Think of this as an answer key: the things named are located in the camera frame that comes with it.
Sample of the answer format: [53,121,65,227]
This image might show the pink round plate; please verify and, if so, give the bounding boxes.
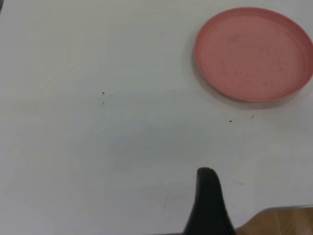
[193,6,313,103]

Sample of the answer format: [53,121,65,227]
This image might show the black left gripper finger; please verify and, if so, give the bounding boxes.
[183,167,237,235]

